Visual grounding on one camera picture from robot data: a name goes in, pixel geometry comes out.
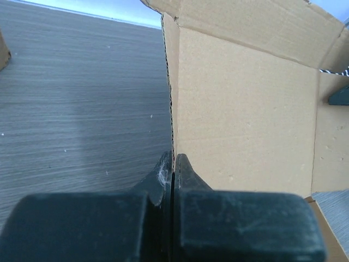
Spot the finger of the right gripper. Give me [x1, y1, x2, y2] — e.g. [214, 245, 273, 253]
[328, 86, 349, 106]

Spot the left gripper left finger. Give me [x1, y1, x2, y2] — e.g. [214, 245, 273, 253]
[130, 151, 172, 261]

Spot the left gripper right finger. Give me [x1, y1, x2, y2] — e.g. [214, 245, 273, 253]
[173, 153, 213, 261]

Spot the brown cardboard box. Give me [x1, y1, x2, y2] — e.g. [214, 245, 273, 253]
[0, 32, 11, 70]
[145, 1, 348, 261]

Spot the black white striped cloth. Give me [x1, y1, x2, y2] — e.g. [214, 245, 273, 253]
[319, 64, 348, 77]

